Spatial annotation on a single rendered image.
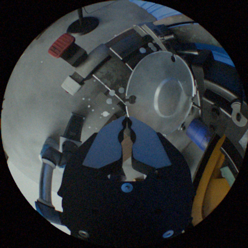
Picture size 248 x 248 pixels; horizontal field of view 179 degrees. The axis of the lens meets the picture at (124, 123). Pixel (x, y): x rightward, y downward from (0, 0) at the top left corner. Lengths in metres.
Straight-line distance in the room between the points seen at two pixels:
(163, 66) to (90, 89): 0.83
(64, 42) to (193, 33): 0.43
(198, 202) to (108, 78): 0.70
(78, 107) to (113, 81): 0.76
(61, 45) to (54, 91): 0.89
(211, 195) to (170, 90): 0.57
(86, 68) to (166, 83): 0.26
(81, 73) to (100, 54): 0.09
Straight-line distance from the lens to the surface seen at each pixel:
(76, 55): 0.28
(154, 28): 0.32
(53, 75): 1.09
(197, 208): 0.57
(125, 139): 0.88
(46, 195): 0.53
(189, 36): 0.45
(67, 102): 1.06
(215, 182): 0.58
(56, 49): 0.25
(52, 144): 1.37
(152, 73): 0.23
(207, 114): 0.23
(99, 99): 0.83
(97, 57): 0.33
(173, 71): 0.28
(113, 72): 0.33
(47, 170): 0.56
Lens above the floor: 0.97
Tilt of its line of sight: 54 degrees down
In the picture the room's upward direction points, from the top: 149 degrees clockwise
